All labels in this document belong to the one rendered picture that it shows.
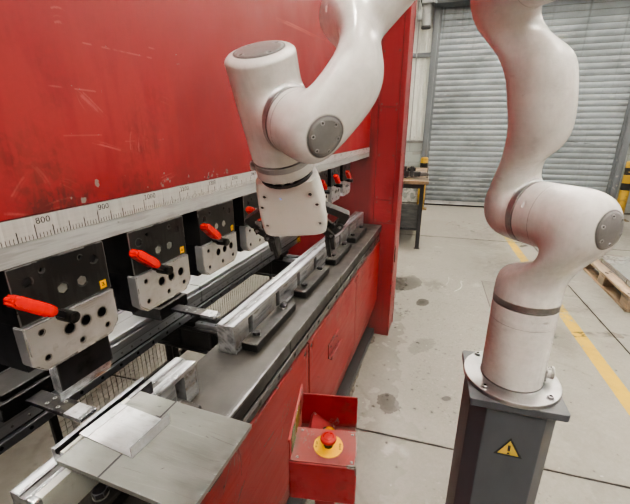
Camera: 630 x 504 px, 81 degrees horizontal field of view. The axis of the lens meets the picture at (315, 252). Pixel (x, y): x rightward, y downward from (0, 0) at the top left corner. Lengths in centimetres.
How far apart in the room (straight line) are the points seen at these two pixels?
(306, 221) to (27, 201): 38
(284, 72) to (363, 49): 9
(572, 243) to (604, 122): 792
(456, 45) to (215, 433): 791
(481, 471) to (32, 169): 99
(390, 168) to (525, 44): 192
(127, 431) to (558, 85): 91
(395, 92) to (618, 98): 646
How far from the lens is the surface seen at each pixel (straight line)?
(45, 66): 67
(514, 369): 86
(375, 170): 260
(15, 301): 60
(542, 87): 70
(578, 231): 71
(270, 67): 44
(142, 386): 90
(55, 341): 69
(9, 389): 97
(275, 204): 55
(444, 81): 812
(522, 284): 78
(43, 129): 65
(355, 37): 44
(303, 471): 101
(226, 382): 107
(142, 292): 78
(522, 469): 99
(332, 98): 41
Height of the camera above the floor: 152
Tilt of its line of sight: 18 degrees down
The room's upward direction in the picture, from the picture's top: straight up
